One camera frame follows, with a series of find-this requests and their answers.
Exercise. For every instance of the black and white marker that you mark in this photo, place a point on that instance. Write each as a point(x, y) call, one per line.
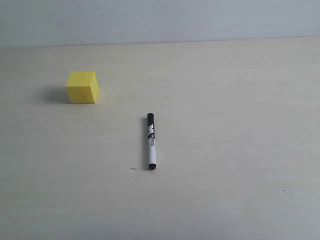
point(152, 160)

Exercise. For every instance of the yellow foam cube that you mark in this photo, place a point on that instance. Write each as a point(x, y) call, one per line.
point(82, 87)

